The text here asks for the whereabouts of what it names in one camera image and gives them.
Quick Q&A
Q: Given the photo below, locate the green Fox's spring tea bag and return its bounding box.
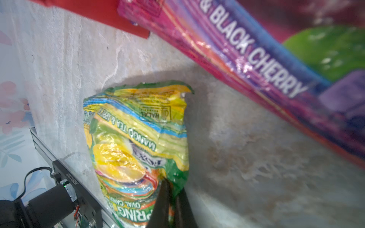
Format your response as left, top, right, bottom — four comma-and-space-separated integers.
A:
83, 80, 193, 228

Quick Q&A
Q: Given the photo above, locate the purple Fox's berries bag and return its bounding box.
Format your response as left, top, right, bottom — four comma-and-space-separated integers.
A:
117, 1, 365, 167

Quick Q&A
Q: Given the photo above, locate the red paper gift bag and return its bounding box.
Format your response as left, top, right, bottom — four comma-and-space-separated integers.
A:
34, 0, 150, 39

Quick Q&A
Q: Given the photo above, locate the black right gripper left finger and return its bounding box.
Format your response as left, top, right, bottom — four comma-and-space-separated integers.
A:
146, 179, 172, 228

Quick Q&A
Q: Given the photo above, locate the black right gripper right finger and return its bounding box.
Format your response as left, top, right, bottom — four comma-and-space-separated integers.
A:
174, 189, 198, 228

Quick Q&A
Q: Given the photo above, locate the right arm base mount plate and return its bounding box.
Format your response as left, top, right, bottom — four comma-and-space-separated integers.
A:
52, 160, 103, 228

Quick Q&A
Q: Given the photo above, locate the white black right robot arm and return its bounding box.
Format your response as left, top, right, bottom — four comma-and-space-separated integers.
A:
1, 180, 198, 228

